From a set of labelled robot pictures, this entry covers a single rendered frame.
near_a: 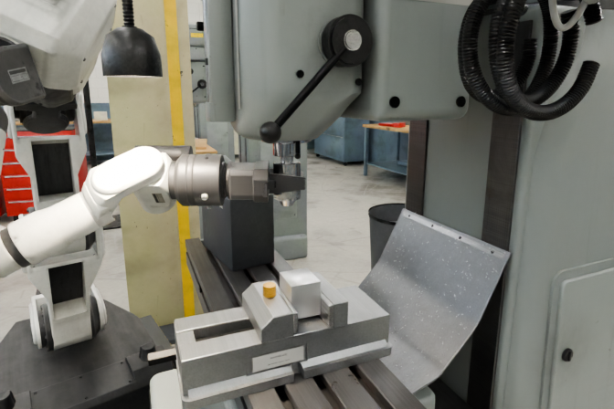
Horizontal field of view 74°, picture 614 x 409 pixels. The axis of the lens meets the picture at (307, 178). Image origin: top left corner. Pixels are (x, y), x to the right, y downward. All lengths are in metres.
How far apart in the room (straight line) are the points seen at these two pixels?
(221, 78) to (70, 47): 0.36
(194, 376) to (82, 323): 0.85
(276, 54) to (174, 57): 1.82
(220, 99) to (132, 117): 1.75
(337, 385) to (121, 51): 0.56
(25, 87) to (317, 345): 0.65
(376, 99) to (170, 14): 1.88
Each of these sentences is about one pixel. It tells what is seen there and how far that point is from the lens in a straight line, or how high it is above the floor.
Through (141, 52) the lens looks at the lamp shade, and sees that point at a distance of 0.56.
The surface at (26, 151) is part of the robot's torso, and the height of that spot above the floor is 1.24.
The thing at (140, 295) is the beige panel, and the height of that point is 0.25.
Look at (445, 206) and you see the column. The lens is 0.94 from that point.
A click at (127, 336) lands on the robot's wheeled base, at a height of 0.57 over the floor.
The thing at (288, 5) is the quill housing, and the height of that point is 1.50.
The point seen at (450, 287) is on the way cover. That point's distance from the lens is 0.89.
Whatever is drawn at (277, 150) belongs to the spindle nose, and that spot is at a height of 1.29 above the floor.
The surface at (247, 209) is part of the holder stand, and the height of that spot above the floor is 1.10.
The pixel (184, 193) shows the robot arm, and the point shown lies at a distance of 0.69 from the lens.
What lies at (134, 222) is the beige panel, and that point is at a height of 0.69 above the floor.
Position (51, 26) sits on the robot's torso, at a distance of 0.91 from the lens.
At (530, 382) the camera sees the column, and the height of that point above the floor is 0.85.
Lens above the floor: 1.38
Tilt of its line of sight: 12 degrees down
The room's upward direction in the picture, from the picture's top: straight up
